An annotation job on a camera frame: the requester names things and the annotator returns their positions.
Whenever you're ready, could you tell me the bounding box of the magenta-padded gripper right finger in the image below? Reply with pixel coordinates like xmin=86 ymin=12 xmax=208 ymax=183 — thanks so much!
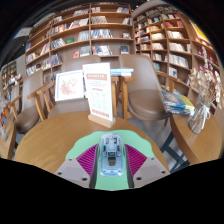
xmin=123 ymin=143 xmax=170 ymax=190

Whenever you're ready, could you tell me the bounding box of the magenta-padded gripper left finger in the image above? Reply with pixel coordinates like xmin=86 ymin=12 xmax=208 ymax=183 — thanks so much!
xmin=54 ymin=143 xmax=100 ymax=190

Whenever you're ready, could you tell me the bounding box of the transparent light blue computer mouse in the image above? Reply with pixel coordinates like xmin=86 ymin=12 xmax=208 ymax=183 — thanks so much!
xmin=97 ymin=133 xmax=128 ymax=178

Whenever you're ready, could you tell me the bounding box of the green smiley mouse pad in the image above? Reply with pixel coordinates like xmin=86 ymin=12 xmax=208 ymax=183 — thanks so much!
xmin=65 ymin=130 xmax=156 ymax=192

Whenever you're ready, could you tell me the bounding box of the beige padded wooden armchair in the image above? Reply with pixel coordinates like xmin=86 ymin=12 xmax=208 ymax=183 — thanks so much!
xmin=6 ymin=69 xmax=46 ymax=134
xmin=28 ymin=54 xmax=118 ymax=121
xmin=118 ymin=53 xmax=174 ymax=122

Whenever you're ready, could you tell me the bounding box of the colourful magazine stack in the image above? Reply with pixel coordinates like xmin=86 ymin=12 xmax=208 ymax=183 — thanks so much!
xmin=161 ymin=90 xmax=196 ymax=116

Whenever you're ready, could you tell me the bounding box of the glass vase with dried flowers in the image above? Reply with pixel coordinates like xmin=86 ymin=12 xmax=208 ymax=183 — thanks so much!
xmin=187 ymin=66 xmax=223 ymax=135

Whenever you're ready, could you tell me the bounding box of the white sign on wooden base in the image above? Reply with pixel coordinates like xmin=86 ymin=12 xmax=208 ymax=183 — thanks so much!
xmin=82 ymin=62 xmax=117 ymax=129

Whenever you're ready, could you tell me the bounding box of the white framed red drawing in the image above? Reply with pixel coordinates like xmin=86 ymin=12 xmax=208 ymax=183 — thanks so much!
xmin=54 ymin=69 xmax=85 ymax=102

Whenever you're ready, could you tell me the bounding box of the light blue book stack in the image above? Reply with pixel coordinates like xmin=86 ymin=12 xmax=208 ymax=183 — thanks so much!
xmin=109 ymin=68 xmax=135 ymax=78

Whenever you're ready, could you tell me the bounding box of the distant wooden bookshelf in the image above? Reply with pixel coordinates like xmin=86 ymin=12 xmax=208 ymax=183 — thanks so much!
xmin=0 ymin=60 xmax=19 ymax=98

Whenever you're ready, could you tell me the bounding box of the curved wooden bookshelf with books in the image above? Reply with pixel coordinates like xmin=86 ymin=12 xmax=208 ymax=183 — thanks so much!
xmin=132 ymin=3 xmax=224 ymax=101

